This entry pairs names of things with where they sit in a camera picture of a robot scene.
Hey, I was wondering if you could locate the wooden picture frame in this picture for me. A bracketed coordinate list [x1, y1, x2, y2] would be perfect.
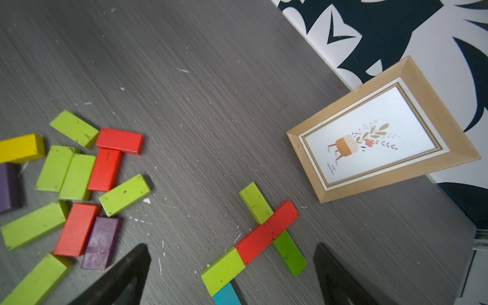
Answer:
[287, 57, 480, 203]

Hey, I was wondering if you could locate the yellow block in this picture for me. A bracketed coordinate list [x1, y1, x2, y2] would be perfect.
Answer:
[0, 134, 46, 164]

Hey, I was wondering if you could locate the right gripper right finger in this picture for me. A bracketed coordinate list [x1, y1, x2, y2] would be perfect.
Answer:
[313, 243, 381, 304]

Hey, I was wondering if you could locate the lime block bottom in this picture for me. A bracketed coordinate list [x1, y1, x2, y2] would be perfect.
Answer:
[1, 254, 74, 304]

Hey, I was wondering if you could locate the lime block pair centre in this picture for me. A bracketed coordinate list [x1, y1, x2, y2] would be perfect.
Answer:
[34, 146, 96, 202]

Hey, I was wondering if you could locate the red block pile middle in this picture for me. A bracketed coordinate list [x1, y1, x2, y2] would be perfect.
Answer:
[88, 148, 123, 192]

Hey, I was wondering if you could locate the purple block centre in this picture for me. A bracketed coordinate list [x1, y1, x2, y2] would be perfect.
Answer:
[81, 217, 122, 270]

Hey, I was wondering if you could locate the red block pile lower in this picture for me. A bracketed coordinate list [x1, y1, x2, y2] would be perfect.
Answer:
[54, 203, 101, 257]

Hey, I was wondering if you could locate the purple block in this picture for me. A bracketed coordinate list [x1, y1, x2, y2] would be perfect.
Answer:
[1, 163, 22, 214]
[81, 217, 122, 270]

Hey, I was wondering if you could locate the purple block lower left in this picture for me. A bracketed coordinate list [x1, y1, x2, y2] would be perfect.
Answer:
[1, 163, 22, 214]

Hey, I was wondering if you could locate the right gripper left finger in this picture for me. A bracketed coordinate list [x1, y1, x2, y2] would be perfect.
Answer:
[71, 243, 151, 304]

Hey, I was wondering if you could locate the dark green block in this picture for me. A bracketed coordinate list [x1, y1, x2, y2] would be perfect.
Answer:
[273, 231, 308, 277]

